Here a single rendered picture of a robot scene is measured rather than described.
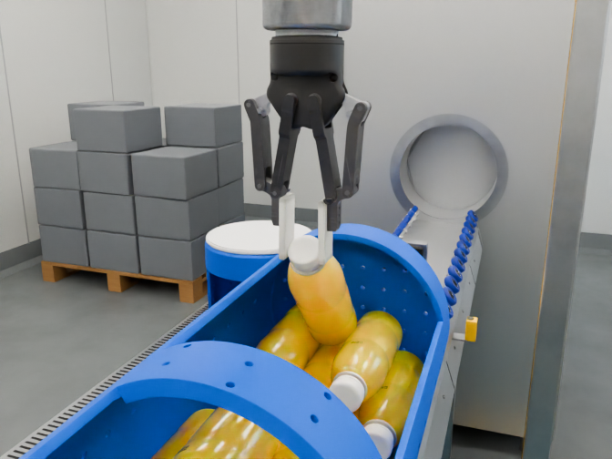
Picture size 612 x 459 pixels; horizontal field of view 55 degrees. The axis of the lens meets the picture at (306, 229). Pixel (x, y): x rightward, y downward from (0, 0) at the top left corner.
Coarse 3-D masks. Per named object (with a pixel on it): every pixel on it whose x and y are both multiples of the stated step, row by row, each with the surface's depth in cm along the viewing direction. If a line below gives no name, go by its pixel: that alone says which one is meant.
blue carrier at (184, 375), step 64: (384, 256) 84; (256, 320) 87; (448, 320) 82; (128, 384) 45; (192, 384) 43; (256, 384) 43; (320, 384) 46; (64, 448) 47; (128, 448) 59; (320, 448) 41
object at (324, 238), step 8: (320, 200) 61; (320, 208) 61; (320, 216) 61; (320, 224) 62; (320, 232) 62; (328, 232) 63; (320, 240) 62; (328, 240) 63; (320, 248) 62; (328, 248) 63; (320, 256) 63; (328, 256) 64; (320, 264) 63
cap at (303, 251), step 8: (296, 240) 65; (304, 240) 65; (312, 240) 64; (288, 248) 65; (296, 248) 64; (304, 248) 64; (312, 248) 64; (296, 256) 64; (304, 256) 64; (312, 256) 63; (296, 264) 64; (304, 264) 63; (312, 264) 63
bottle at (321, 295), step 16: (288, 272) 67; (304, 272) 65; (320, 272) 65; (336, 272) 66; (304, 288) 66; (320, 288) 65; (336, 288) 67; (304, 304) 68; (320, 304) 67; (336, 304) 69; (352, 304) 76; (304, 320) 73; (320, 320) 70; (336, 320) 71; (352, 320) 75; (320, 336) 74; (336, 336) 74
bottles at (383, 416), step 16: (320, 352) 78; (336, 352) 77; (400, 352) 80; (320, 368) 73; (400, 368) 76; (416, 368) 77; (384, 384) 72; (400, 384) 72; (416, 384) 75; (368, 400) 70; (384, 400) 69; (400, 400) 69; (368, 416) 68; (384, 416) 67; (400, 416) 68; (368, 432) 65; (384, 432) 65; (400, 432) 67; (384, 448) 65
